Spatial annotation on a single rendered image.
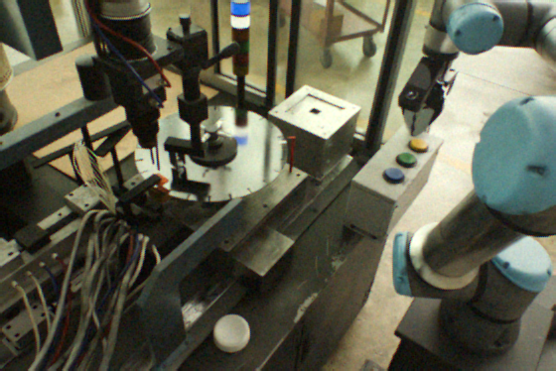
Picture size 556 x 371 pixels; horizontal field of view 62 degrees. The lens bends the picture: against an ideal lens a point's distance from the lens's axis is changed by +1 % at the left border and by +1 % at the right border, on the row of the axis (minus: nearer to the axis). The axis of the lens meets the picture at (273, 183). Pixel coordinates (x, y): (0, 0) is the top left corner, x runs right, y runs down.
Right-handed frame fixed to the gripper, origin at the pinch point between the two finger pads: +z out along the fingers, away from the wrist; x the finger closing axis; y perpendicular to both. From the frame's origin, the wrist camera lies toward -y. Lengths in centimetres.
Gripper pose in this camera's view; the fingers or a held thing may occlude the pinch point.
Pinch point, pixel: (412, 133)
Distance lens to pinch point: 108.3
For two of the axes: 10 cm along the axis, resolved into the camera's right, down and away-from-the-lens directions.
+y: 5.9, -5.5, 6.0
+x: -8.1, -4.3, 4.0
